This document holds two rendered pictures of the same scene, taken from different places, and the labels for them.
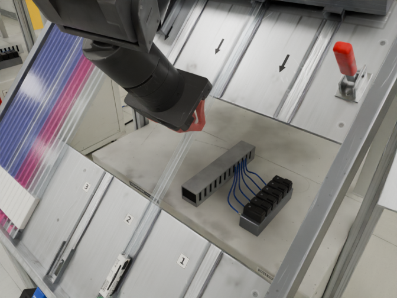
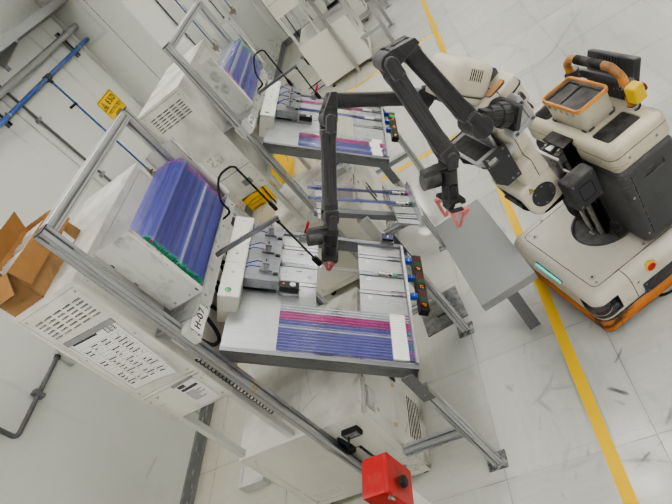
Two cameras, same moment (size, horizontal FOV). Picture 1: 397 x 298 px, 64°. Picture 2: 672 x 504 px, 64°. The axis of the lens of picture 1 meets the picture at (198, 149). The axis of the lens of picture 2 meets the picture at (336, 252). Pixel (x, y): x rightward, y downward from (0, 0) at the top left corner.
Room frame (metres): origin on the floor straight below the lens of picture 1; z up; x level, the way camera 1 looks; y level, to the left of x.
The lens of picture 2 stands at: (0.79, 1.88, 2.17)
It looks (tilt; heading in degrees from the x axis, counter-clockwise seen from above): 32 degrees down; 256
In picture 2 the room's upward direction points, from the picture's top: 43 degrees counter-clockwise
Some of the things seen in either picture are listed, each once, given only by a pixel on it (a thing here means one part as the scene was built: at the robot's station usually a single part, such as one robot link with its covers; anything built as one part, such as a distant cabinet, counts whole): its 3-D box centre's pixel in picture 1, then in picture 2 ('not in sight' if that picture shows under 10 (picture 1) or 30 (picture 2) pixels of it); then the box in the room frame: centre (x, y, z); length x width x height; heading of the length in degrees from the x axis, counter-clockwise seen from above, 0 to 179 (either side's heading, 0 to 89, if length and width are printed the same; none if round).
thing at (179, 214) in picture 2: not in sight; (177, 221); (0.66, -0.12, 1.52); 0.51 x 0.13 x 0.27; 49
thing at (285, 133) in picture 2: not in sight; (331, 174); (-0.30, -1.15, 0.65); 1.01 x 0.73 x 1.29; 139
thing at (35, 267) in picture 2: not in sight; (49, 225); (0.95, -0.23, 1.82); 0.68 x 0.30 x 0.20; 49
